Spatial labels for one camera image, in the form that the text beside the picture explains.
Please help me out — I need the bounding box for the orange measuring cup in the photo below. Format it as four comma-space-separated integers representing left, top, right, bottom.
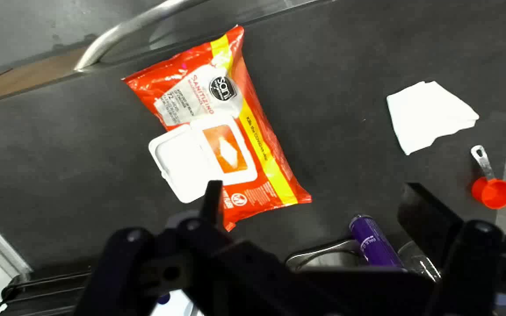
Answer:
470, 145, 506, 213

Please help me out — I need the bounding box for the metal dishwasher handle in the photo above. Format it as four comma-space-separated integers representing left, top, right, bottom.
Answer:
75, 0, 208, 76

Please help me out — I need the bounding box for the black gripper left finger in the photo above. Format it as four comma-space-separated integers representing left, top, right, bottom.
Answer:
75, 180, 291, 316

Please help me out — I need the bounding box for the white crumpled tissue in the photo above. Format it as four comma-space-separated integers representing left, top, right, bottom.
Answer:
386, 80, 482, 159

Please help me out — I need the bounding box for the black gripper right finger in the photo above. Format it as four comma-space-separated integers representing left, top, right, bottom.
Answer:
398, 182, 506, 316

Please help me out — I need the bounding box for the purple bottle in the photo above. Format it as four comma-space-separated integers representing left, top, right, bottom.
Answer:
349, 213, 407, 269

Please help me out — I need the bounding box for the orange wet wipes bag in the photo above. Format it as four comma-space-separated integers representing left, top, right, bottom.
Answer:
122, 24, 315, 234

